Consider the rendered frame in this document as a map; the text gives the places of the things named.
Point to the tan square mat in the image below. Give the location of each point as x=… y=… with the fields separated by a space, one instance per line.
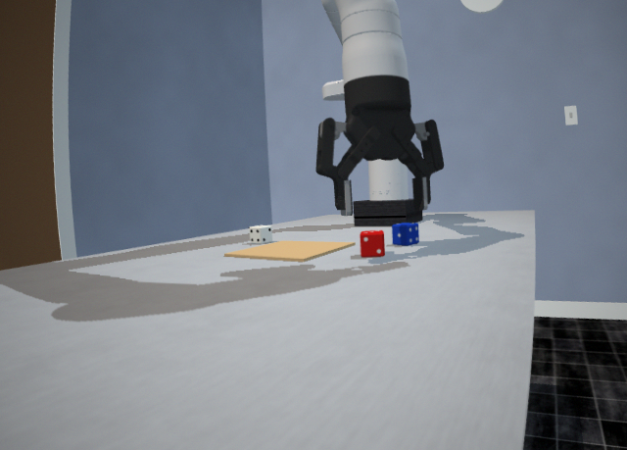
x=296 y=251

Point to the white die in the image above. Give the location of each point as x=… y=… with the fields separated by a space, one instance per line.
x=260 y=234

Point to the red die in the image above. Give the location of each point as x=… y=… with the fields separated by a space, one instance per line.
x=372 y=243

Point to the blue die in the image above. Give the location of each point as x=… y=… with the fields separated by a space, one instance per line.
x=405 y=234

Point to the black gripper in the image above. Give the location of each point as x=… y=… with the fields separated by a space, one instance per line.
x=379 y=126

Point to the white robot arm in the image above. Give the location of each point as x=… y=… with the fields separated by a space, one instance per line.
x=370 y=33

